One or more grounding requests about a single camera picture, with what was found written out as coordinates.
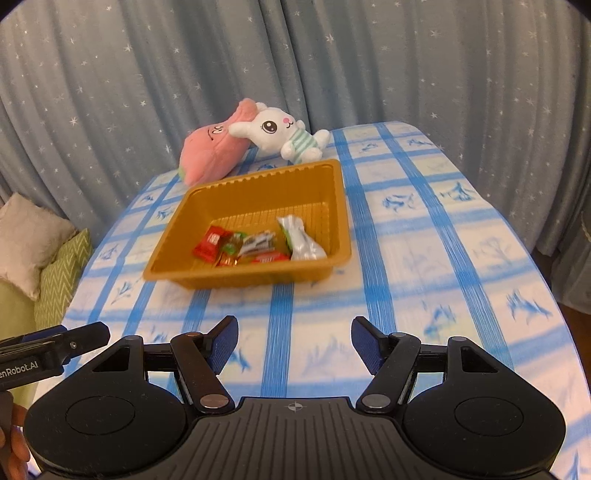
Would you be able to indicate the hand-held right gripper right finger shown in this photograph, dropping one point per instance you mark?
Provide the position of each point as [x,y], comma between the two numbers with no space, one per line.
[364,341]

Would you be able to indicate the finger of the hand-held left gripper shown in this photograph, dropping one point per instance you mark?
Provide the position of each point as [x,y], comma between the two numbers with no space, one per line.
[85,339]
[41,333]

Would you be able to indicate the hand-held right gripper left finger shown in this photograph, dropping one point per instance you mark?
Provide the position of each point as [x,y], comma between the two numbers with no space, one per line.
[226,341]

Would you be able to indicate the dark red foil candy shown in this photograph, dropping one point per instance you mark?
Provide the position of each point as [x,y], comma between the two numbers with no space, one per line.
[226,261]

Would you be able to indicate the yellow green candy packet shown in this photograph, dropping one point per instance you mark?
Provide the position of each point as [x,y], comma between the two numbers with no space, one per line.
[229,250]

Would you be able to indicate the patterned red candy packet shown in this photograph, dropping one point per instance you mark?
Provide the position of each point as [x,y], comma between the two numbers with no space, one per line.
[270,257]

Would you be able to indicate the plain red candy packet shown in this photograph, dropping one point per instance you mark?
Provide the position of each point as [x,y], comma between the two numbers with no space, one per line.
[208,243]

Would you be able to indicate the brown candy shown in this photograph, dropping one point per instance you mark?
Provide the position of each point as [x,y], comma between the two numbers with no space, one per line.
[237,239]

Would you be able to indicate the black and white snack packet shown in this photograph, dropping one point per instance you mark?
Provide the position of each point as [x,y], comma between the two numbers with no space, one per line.
[258,242]

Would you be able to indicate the silver snack packet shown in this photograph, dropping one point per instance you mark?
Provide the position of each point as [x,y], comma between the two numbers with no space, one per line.
[300,240]

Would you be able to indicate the gold plastic tray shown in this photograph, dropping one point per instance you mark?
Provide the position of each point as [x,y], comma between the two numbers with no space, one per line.
[258,194]

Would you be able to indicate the person's left hand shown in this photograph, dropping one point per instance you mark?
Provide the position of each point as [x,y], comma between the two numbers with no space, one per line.
[17,445]

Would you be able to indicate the green sofa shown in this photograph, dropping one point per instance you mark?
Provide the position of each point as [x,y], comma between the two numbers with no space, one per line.
[16,314]

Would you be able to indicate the green zigzag cushion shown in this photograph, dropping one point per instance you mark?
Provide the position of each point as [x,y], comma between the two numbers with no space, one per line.
[64,277]

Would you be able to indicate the blue checked tablecloth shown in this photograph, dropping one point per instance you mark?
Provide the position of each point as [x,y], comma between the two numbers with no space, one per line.
[401,258]

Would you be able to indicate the beige pillow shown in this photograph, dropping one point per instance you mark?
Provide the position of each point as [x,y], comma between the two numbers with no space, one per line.
[27,240]

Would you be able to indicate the pink peach plush toy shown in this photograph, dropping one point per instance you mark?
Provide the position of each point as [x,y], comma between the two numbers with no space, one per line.
[207,152]

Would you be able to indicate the white bunny plush toy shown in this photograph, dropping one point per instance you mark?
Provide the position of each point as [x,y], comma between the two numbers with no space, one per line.
[272,127]

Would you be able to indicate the blue starry curtain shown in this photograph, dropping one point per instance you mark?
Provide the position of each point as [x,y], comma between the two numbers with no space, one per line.
[415,60]

